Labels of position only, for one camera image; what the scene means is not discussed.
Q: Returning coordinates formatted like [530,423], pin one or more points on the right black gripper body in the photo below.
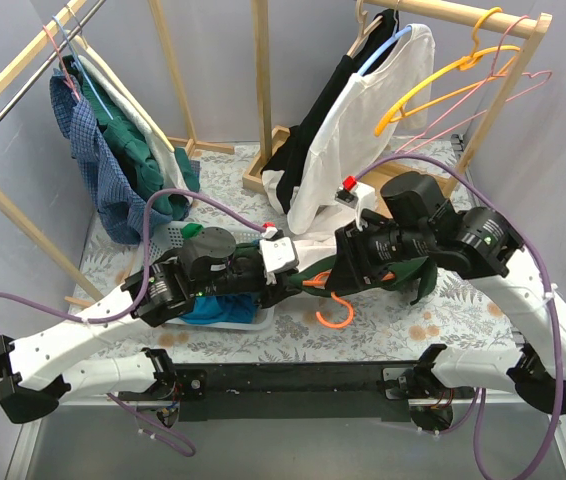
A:
[349,256]

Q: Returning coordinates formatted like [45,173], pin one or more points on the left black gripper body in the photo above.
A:
[277,287]

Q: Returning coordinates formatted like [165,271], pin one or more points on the teal blue t shirt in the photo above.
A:
[239,309]

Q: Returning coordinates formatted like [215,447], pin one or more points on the dark green t shirt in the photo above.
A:
[316,251]

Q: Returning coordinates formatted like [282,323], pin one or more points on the bright green t shirt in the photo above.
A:
[190,230]

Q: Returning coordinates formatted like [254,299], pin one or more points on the white plastic basket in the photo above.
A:
[181,269]

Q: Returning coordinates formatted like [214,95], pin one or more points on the yellow hanger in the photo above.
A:
[399,110]

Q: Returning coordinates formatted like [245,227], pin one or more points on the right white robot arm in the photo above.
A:
[409,218]

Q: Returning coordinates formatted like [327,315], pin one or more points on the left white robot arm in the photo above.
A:
[39,372]

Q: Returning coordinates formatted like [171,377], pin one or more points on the white t shirt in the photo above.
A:
[345,142]

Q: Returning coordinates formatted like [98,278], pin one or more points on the blue checked shirt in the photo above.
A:
[118,169]

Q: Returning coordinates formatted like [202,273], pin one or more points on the black t shirt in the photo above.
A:
[282,173]

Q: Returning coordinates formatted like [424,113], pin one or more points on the light blue hanger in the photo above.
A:
[382,49]

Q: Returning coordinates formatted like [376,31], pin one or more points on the wooden hanger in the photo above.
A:
[365,28]

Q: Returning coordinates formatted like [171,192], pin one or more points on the cream plastic hanger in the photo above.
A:
[117,83]

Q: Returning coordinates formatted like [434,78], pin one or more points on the pink hanger on left rack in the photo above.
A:
[67,78]

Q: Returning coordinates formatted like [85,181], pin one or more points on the white textured garment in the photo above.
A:
[138,120]

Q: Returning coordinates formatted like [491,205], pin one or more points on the right wooden clothes rack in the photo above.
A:
[531,31]

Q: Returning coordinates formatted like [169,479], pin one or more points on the wooden clothes rack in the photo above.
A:
[531,31]
[191,143]

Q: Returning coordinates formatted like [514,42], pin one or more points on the dark green ruffled garment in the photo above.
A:
[133,150]

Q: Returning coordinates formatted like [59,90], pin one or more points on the left wooden clothes rack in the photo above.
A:
[191,143]

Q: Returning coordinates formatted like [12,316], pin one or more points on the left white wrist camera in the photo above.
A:
[278,256]

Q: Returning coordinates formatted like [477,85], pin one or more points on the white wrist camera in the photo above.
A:
[278,256]
[357,196]

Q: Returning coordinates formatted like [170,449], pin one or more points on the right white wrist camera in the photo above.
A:
[357,196]

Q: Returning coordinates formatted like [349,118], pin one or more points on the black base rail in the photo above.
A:
[378,390]

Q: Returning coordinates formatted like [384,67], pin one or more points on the blue wire hanger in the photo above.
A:
[80,68]

